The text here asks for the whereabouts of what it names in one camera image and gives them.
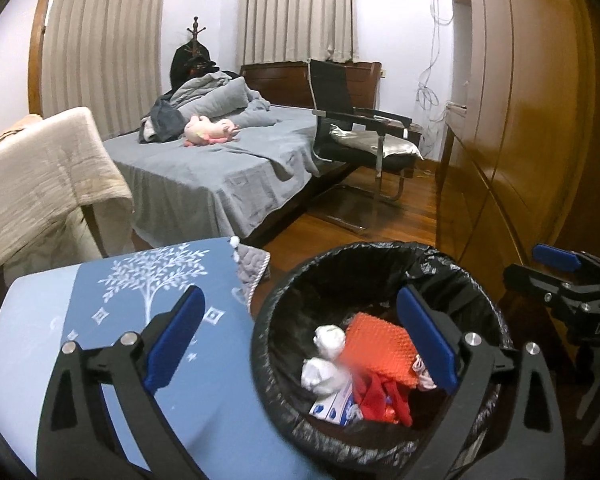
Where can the white blue carton box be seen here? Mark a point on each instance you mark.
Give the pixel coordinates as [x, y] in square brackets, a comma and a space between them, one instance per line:
[339, 408]

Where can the orange bubble mesh pouch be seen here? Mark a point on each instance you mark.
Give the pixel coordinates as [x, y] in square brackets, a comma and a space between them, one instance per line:
[377, 346]

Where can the bed with grey sheet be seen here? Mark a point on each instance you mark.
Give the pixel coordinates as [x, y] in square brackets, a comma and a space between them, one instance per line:
[182, 194]

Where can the right beige curtain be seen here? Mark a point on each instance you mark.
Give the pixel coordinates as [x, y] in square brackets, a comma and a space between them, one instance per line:
[272, 31]

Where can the pink plush toy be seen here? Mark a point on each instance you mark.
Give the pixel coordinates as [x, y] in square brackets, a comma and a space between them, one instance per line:
[201, 131]

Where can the wooden wardrobe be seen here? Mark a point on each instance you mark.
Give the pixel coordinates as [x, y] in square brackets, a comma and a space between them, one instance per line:
[521, 161]

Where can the grey duvet pile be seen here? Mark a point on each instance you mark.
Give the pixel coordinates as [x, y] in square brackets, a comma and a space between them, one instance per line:
[217, 96]

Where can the black bin with liner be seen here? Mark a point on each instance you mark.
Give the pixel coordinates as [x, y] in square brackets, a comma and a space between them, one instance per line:
[355, 287]

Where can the coat stand with black coat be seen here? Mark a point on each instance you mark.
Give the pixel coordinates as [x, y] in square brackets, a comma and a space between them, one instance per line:
[191, 60]

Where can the red plastic bag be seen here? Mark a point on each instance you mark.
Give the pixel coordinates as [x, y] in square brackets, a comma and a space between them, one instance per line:
[424, 379]

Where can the silver seat cushion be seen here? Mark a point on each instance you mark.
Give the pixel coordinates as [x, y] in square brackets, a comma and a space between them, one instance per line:
[367, 141]

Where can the beige quilt over rack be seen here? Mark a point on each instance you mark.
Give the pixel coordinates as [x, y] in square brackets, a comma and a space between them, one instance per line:
[62, 199]

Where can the blue tree-print table cloth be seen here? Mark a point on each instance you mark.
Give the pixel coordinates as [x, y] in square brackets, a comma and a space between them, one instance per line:
[210, 403]

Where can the red knit gloves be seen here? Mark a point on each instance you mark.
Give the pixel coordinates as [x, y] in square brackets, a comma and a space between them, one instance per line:
[381, 399]

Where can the beige curtain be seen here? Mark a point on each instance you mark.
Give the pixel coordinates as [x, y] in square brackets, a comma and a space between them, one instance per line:
[272, 31]
[104, 55]

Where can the wooden headboard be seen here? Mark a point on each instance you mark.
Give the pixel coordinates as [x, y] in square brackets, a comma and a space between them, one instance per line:
[287, 83]

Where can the white tissue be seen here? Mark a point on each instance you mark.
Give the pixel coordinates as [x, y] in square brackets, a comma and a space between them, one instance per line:
[329, 341]
[323, 377]

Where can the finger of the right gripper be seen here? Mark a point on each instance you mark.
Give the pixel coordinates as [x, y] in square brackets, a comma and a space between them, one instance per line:
[584, 267]
[535, 282]

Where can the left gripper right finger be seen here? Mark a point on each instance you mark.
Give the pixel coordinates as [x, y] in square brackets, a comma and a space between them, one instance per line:
[464, 365]

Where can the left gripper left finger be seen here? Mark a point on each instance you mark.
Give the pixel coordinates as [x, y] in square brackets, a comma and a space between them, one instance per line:
[76, 434]

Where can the grey quilted pad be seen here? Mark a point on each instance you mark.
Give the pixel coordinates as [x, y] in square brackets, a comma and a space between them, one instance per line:
[253, 266]

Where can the black office chair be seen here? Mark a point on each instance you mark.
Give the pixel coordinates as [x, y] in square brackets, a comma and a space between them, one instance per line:
[352, 207]

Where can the left beige curtain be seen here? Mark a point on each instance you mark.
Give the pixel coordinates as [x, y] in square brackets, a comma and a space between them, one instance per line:
[104, 55]

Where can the dark grey garment on bed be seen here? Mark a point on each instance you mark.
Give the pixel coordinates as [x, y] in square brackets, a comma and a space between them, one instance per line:
[163, 123]

